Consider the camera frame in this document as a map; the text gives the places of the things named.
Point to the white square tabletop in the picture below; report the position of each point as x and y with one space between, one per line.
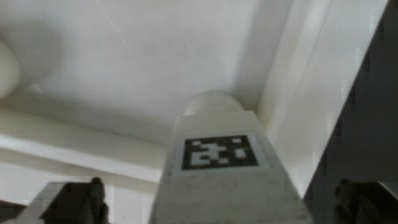
108 61

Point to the white table leg with tag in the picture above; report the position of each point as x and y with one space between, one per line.
224 185

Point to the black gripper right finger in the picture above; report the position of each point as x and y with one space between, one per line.
366 202

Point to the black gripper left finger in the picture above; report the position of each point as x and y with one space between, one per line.
78 206

